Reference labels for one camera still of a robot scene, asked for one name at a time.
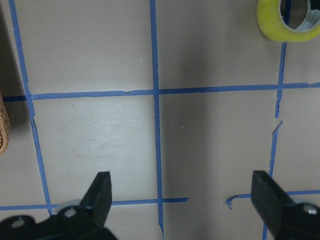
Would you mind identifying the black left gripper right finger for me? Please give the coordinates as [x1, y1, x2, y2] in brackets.
[251, 170, 295, 238]

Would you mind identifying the brown wicker basket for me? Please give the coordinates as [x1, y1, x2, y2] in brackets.
[0, 94, 11, 155]

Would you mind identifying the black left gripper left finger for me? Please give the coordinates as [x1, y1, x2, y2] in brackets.
[79, 171, 112, 227]

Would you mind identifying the yellow packing tape roll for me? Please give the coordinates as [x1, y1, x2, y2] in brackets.
[256, 0, 320, 43]

